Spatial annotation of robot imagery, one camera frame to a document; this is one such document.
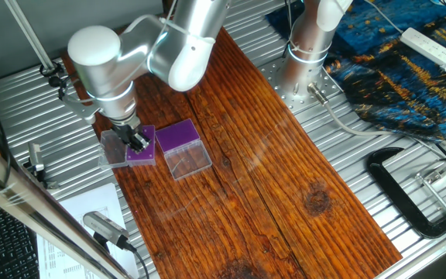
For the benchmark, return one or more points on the blue yellow patterned cloth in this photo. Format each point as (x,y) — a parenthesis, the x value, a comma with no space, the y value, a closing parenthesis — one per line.
(381,77)

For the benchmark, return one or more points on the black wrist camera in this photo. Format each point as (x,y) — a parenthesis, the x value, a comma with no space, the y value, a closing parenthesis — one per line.
(54,82)

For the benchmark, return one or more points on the white power strip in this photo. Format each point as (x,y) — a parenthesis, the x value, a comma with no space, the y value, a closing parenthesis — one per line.
(426,46)

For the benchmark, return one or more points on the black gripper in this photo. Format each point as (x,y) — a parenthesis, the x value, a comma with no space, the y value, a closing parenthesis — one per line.
(124,131)

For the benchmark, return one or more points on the black keyboard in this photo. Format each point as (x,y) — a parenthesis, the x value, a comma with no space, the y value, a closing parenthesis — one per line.
(10,248)

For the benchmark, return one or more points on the white printed paper sheet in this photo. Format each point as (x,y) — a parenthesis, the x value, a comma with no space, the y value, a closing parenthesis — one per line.
(91,201)

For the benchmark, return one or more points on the black C-clamp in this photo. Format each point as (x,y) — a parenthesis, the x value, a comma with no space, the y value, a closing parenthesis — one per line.
(393,190)

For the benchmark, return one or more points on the shiny metal frame bar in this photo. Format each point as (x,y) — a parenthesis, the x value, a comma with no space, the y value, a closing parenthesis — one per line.
(21,201)

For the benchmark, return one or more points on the brown wooden board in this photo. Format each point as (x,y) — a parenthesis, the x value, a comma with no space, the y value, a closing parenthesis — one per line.
(265,174)

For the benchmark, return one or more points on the purple pipette tip rack box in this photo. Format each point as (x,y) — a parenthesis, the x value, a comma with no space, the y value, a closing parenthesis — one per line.
(145,157)
(180,135)

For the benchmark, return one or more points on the small silver black clamp mount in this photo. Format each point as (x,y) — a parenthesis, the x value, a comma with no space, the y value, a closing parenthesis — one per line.
(36,157)

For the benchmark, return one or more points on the thin aluminium rod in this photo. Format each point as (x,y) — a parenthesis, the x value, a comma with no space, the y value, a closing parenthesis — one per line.
(29,35)

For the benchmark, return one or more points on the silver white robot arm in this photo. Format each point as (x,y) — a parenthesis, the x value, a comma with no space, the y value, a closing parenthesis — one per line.
(99,66)

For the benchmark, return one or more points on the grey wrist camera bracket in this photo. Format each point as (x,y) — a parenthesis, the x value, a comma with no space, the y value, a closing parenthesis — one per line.
(79,108)

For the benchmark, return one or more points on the silver depth camera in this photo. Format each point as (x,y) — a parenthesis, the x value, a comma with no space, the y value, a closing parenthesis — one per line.
(105,228)

